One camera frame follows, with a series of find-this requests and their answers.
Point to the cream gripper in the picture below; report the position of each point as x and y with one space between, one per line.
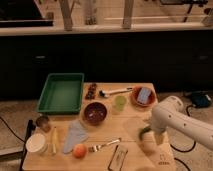
151 142

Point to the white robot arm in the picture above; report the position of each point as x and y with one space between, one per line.
168 113

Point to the orange bowl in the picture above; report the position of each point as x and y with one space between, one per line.
135 93

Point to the purple bowl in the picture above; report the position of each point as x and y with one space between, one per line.
95 113

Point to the black rectangular device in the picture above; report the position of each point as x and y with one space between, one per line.
118 157

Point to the blue sponge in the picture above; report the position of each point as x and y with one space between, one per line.
143 95

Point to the green plastic cup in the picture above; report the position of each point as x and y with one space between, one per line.
120 102

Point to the silver fork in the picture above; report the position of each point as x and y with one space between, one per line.
96 148

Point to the dark blue floor object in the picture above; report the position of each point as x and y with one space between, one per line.
200 100

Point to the orange peach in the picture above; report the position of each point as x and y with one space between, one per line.
79 151

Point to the dark grape bunch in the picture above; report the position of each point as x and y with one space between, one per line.
91 91

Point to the light blue cloth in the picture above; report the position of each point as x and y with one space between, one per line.
76 134

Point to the green plastic tray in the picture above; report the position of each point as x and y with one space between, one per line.
61 94

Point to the small brown cup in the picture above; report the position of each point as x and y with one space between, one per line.
43 123

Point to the white round container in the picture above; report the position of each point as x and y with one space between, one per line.
36 144

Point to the black table clamp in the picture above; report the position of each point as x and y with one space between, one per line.
30 128

